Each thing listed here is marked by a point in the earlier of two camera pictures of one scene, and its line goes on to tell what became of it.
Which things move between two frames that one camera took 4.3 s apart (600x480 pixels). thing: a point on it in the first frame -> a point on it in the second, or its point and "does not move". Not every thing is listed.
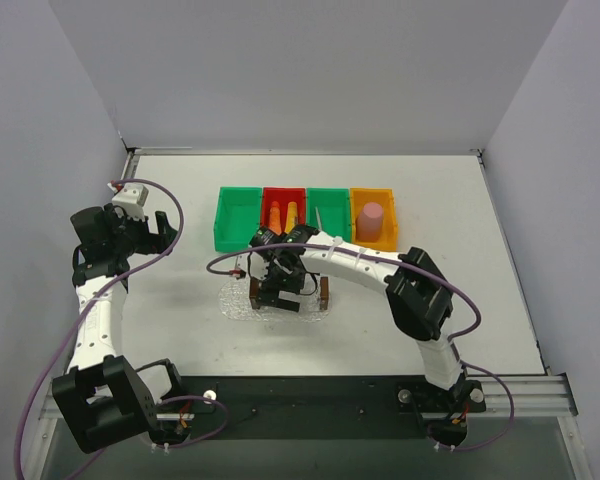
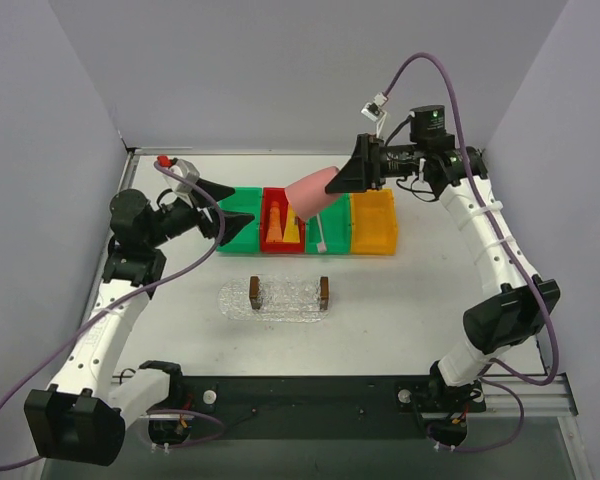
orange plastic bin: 360,197 does not move
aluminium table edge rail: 134,153 does not move
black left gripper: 143,239 -> 203,212
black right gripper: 284,293 -> 375,163
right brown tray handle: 324,293 does not move
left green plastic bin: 238,218 does not move
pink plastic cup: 368,224 -> 305,194
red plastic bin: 283,195 does not move
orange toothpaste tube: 275,223 does not move
